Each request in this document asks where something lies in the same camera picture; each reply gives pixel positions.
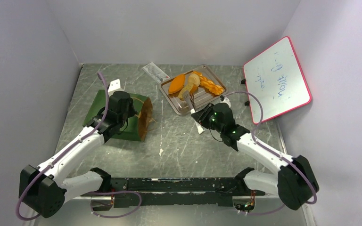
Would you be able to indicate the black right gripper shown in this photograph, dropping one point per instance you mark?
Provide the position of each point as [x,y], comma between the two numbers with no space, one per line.
[201,116]

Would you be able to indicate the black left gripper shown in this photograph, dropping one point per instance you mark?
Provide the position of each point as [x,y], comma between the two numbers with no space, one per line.
[132,111]

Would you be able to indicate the green paper bag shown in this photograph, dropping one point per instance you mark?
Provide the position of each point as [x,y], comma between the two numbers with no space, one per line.
[136,127]

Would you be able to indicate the metal baking tray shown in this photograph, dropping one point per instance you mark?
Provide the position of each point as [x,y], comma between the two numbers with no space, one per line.
[201,96]

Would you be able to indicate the braided orange fake bread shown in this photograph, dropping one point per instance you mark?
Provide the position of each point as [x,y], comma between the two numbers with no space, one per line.
[209,84]

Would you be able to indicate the round seeded fake bread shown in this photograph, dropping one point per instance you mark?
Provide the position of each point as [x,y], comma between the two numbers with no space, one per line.
[190,88]

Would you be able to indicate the smooth orange fake loaf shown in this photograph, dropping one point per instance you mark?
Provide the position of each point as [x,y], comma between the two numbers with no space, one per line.
[176,84]

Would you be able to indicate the pale round fake bun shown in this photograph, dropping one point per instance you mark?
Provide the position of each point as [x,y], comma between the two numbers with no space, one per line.
[194,79]

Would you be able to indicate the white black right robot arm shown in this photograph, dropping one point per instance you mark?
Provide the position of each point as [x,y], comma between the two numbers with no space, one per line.
[290,178]

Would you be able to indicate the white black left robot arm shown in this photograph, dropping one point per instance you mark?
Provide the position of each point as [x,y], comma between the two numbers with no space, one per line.
[71,156]

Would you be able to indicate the clear plastic packet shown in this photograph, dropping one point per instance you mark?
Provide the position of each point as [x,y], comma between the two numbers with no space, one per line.
[155,73]

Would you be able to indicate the pink framed whiteboard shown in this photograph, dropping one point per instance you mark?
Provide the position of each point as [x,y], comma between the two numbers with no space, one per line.
[276,80]

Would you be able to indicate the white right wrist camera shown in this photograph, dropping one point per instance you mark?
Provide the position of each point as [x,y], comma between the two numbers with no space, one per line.
[225,100]

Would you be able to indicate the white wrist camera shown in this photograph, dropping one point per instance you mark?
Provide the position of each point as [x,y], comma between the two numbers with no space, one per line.
[114,86]
[225,100]

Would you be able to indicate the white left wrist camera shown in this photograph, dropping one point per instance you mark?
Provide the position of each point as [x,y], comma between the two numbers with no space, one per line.
[114,86]

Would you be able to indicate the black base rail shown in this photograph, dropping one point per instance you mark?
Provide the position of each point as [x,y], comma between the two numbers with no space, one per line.
[175,191]

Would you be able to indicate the aluminium frame rail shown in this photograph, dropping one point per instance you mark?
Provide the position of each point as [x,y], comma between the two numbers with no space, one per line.
[46,196]

